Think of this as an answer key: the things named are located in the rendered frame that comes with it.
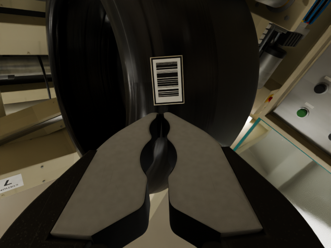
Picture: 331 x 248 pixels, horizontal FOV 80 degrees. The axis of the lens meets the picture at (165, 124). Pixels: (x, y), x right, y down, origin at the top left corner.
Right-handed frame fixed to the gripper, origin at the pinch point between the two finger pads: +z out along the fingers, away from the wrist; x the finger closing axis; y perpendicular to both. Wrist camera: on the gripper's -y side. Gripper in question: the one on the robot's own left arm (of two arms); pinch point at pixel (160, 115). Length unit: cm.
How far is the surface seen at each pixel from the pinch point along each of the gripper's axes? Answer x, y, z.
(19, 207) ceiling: -181, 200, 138
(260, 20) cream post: 26, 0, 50
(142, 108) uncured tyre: -3.0, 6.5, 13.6
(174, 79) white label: 1.4, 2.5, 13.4
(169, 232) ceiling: -3, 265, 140
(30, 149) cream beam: -54, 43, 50
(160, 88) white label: -0.4, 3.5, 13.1
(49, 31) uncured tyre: -29, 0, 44
